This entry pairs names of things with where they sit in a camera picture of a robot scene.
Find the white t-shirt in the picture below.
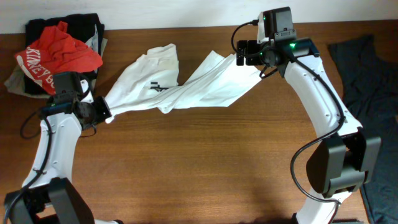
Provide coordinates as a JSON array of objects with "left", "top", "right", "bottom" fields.
[{"left": 105, "top": 44, "right": 261, "bottom": 123}]

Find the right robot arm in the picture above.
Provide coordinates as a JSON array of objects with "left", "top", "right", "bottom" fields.
[{"left": 236, "top": 38, "right": 381, "bottom": 223}]

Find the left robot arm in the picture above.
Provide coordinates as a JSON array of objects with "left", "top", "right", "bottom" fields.
[{"left": 3, "top": 96, "right": 111, "bottom": 223}]

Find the red printed t-shirt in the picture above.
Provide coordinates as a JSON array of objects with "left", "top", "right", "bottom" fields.
[{"left": 14, "top": 21, "right": 103, "bottom": 95}]

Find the grey-green folded garment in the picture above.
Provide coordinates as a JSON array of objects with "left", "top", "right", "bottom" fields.
[{"left": 4, "top": 37, "right": 108, "bottom": 99}]

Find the black folded garment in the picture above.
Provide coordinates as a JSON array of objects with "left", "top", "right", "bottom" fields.
[{"left": 24, "top": 13, "right": 104, "bottom": 95}]

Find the dark teal garment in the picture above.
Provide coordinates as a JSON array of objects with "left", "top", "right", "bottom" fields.
[{"left": 328, "top": 35, "right": 397, "bottom": 223}]

